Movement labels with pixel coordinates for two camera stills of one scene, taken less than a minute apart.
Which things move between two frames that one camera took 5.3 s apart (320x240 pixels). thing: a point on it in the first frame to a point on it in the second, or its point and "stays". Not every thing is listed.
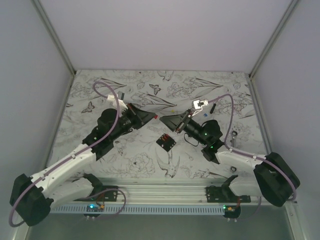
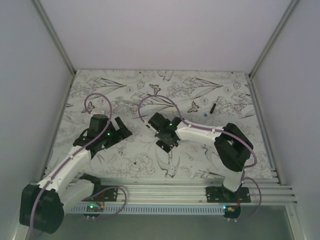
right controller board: x=231 y=211 stays
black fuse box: x=166 y=142 stays
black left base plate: x=108 y=195 stays
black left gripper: x=140 y=117 to x=119 y=134
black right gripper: x=177 y=122 to x=158 y=135
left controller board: x=94 y=207 stays
